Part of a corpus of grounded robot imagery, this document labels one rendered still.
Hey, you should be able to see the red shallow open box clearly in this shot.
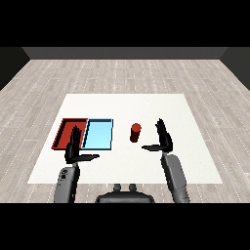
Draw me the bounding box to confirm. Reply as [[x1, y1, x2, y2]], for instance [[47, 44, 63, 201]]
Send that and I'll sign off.
[[51, 117, 89, 151]]

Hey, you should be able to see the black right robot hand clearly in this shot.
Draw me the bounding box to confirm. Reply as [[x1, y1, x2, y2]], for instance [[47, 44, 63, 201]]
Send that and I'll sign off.
[[141, 118, 174, 154]]

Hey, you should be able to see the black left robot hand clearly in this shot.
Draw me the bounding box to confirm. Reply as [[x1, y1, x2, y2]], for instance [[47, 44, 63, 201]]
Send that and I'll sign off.
[[63, 125, 101, 165]]

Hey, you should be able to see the dark grey robot body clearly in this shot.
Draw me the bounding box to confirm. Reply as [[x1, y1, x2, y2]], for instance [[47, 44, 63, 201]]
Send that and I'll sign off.
[[95, 184, 156, 204]]

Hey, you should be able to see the light blue shallow open box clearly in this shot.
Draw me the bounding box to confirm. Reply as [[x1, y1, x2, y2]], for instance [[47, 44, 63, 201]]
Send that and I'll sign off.
[[80, 118, 114, 151]]

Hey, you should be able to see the small red can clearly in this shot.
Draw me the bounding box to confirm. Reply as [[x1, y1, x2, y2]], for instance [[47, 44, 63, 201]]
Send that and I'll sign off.
[[129, 122, 143, 144]]

